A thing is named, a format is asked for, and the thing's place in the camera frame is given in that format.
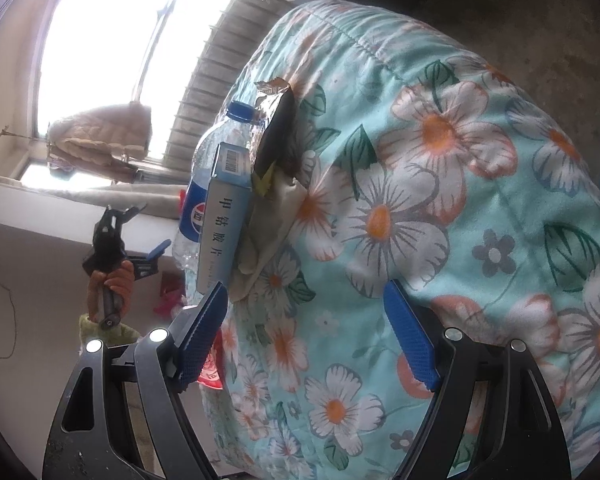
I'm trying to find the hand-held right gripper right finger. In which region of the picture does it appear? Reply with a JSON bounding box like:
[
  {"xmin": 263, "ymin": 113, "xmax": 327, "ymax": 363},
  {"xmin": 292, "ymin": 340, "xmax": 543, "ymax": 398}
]
[{"xmin": 382, "ymin": 279, "xmax": 573, "ymax": 480}]

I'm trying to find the red white snack bag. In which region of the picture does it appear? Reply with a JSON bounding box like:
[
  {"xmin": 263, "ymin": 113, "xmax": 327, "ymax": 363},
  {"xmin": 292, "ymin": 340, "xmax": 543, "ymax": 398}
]
[{"xmin": 197, "ymin": 330, "xmax": 226, "ymax": 391}]

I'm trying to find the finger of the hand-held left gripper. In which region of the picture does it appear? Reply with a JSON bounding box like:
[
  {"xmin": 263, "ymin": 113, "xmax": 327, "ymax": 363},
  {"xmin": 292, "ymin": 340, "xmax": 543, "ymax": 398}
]
[
  {"xmin": 130, "ymin": 241, "xmax": 173, "ymax": 281},
  {"xmin": 102, "ymin": 202, "xmax": 150, "ymax": 228}
]

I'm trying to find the floral blanket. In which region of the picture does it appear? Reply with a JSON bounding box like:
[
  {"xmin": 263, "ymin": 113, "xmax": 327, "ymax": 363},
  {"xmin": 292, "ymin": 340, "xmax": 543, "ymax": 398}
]
[{"xmin": 200, "ymin": 0, "xmax": 600, "ymax": 480}]

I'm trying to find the metal balcony railing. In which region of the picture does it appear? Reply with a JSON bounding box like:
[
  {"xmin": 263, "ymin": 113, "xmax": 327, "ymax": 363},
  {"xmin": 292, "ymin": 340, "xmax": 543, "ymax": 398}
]
[{"xmin": 162, "ymin": 0, "xmax": 301, "ymax": 181}]

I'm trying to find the dark foil snack bag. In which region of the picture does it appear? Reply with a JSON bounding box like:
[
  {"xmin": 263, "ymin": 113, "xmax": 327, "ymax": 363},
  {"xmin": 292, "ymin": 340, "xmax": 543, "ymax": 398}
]
[{"xmin": 247, "ymin": 76, "xmax": 311, "ymax": 196}]

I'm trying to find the beige padded jacket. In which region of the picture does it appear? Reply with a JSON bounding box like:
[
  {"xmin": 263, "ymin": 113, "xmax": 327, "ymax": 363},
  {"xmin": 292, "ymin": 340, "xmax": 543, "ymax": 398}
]
[{"xmin": 47, "ymin": 101, "xmax": 153, "ymax": 166}]

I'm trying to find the crumpled beige paper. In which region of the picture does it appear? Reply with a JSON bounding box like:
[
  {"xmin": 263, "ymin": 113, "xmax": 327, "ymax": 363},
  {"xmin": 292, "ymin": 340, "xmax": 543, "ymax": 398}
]
[{"xmin": 235, "ymin": 175, "xmax": 306, "ymax": 303}]

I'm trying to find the light blue cardboard box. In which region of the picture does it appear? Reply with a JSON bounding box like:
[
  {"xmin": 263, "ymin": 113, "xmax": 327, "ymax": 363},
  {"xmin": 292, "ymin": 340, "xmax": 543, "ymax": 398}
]
[{"xmin": 196, "ymin": 142, "xmax": 255, "ymax": 295}]

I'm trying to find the person's left hand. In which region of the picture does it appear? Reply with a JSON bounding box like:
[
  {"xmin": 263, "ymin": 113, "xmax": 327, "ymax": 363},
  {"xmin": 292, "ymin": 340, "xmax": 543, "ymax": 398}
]
[{"xmin": 86, "ymin": 259, "xmax": 137, "ymax": 323}]

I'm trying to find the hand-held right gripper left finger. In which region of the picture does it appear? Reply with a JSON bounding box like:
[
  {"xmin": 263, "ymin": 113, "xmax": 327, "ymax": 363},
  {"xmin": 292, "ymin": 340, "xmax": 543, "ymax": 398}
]
[{"xmin": 42, "ymin": 280, "xmax": 231, "ymax": 480}]

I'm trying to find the clear bottle with blue label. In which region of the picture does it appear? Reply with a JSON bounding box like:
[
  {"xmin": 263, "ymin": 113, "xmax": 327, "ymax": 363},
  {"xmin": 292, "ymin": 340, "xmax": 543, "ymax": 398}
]
[{"xmin": 172, "ymin": 100, "xmax": 261, "ymax": 291}]

